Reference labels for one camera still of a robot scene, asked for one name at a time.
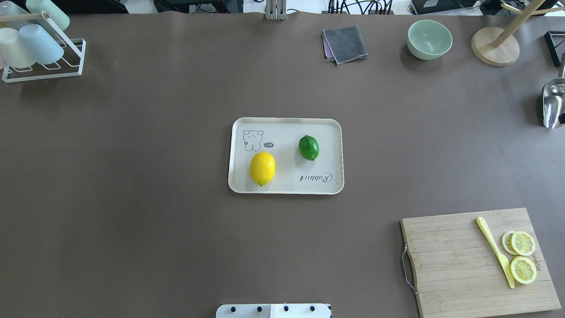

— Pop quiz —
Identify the yellow lemon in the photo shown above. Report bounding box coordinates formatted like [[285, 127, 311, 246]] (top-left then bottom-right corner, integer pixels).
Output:
[[249, 151, 276, 186]]

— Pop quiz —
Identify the green lime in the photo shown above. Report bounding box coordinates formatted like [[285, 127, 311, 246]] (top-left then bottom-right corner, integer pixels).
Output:
[[298, 135, 320, 161]]

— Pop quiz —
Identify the cream rabbit tray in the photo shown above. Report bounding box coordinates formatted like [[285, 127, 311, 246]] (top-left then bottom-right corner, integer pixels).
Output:
[[228, 117, 344, 195]]

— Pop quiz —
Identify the grey folded cloth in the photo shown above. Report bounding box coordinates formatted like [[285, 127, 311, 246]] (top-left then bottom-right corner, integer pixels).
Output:
[[321, 25, 368, 65]]

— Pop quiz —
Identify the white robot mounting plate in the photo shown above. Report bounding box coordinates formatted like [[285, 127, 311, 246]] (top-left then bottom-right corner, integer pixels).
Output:
[[215, 303, 332, 318]]

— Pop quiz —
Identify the mint green bowl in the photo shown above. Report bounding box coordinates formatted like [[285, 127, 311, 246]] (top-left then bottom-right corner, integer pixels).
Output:
[[407, 19, 453, 61]]

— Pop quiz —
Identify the wooden cutting board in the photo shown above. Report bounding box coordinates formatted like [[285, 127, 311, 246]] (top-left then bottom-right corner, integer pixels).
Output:
[[401, 208, 561, 318]]

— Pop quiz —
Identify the lemon slice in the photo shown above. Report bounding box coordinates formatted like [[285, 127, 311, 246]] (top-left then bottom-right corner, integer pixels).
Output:
[[510, 231, 535, 256], [501, 230, 519, 256], [510, 256, 537, 284]]

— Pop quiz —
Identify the wooden mug tree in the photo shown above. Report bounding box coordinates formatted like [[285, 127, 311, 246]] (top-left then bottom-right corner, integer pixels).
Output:
[[471, 0, 565, 67]]

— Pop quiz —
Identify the yellow plastic knife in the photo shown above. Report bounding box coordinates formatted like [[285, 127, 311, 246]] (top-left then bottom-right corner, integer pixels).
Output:
[[475, 216, 515, 288]]

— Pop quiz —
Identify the light blue cup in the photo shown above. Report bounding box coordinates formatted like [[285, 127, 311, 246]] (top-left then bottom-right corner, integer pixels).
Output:
[[19, 24, 64, 65]]

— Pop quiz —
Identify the metal scoop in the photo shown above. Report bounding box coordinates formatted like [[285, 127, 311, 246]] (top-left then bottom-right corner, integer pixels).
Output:
[[542, 54, 565, 129]]

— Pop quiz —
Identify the white cup rack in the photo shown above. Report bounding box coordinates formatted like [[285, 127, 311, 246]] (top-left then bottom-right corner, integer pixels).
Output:
[[1, 11, 87, 83]]

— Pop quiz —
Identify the cream cup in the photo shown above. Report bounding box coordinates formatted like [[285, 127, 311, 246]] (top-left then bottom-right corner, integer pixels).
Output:
[[0, 27, 36, 68]]

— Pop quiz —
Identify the mint green cup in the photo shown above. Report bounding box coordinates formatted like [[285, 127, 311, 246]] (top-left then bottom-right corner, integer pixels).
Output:
[[26, 0, 70, 30]]

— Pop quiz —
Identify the aluminium frame post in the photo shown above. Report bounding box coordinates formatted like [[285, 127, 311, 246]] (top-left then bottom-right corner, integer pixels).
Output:
[[265, 0, 287, 20]]

